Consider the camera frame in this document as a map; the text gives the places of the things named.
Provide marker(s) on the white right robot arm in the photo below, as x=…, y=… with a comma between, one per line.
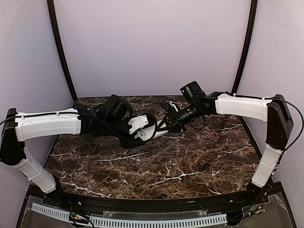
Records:
x=268, y=119

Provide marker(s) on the white slotted cable duct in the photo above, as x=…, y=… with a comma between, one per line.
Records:
x=112, y=219

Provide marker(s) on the white remote control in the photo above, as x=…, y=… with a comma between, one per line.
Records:
x=146, y=134

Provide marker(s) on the black right corner post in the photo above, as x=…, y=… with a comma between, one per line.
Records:
x=246, y=45

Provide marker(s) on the black corner post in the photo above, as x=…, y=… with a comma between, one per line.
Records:
x=60, y=49
x=246, y=45

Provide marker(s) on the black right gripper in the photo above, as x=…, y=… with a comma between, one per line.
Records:
x=174, y=119

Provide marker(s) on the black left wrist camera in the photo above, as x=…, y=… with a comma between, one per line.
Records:
x=139, y=122

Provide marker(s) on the black left corner post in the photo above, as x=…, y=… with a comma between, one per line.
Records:
x=60, y=49

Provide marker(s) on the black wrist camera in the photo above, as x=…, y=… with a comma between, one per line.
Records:
x=169, y=106
x=139, y=122

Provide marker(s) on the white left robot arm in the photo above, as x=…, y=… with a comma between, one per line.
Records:
x=115, y=117

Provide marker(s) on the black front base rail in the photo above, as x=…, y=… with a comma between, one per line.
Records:
x=230, y=203

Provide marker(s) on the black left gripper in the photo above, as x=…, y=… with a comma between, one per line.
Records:
x=132, y=141

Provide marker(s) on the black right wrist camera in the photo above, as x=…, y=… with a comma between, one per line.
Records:
x=169, y=106

